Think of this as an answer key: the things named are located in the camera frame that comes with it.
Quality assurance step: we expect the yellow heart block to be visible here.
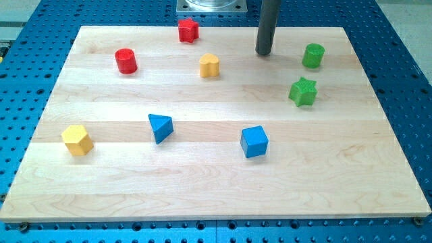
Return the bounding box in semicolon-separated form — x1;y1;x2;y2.
199;53;220;78

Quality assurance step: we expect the yellow hexagon block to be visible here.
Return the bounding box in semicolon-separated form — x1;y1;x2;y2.
61;125;94;156

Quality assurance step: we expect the blue cube block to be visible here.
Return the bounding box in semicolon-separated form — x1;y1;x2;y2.
240;126;269;158

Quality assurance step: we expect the blue triangle block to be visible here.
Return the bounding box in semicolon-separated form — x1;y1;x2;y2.
148;114;173;144

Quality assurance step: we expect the light wooden board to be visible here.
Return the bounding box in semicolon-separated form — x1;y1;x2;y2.
1;26;431;223

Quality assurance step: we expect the green star block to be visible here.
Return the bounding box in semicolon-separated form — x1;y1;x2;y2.
288;77;318;107

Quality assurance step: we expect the red star block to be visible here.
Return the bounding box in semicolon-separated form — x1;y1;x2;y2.
178;18;199;43

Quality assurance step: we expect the red cylinder block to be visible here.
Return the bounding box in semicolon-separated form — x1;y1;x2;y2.
114;48;138;74

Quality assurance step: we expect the green cylinder block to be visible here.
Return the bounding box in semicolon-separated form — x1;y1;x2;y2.
302;43;325;68

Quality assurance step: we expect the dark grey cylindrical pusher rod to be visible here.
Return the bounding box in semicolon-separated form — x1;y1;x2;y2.
255;0;281;55

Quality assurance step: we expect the blue perforated metal table plate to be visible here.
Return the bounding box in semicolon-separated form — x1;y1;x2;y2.
1;1;431;242

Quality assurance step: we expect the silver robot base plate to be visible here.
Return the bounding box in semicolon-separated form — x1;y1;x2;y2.
176;0;248;14

